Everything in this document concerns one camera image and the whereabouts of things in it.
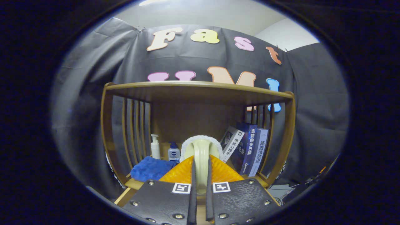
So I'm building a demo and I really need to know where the black backdrop cloth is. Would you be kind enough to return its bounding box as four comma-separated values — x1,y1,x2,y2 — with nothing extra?
52,17,349,200

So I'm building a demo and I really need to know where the white pump bottle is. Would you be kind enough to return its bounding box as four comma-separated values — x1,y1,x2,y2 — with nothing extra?
150,134,161,160

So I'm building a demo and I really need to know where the white lotion bottle blue cap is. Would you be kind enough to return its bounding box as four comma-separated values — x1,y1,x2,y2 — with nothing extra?
168,142,181,163

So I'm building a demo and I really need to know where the pale blue book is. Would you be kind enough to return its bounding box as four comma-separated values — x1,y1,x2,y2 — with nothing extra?
248,127,268,178

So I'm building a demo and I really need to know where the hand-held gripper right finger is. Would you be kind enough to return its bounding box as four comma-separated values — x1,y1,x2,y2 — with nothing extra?
205,155,282,225

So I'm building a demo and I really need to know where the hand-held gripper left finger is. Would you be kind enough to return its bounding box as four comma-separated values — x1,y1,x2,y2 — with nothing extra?
120,155,198,225

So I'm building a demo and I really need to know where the blue towel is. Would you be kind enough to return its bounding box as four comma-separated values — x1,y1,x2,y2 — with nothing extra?
130,156,177,183

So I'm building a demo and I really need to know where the black equipment with orange parts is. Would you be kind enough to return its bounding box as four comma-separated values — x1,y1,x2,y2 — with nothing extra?
281,166,332,205

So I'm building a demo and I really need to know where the white book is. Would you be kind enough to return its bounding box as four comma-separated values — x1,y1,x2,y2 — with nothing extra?
220,126,245,163

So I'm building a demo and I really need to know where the tall dark blue book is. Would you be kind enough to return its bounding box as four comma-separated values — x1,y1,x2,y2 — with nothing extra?
236,122,258,175

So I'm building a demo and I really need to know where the wooden countertop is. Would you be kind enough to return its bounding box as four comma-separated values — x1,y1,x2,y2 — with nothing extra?
125,142,272,190

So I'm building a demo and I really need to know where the wooden cabinet with shelf frame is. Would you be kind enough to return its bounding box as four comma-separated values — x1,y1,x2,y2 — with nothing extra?
100,81,296,207

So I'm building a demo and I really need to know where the short dark book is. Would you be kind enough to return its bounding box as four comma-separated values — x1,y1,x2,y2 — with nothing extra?
231,142,247,174

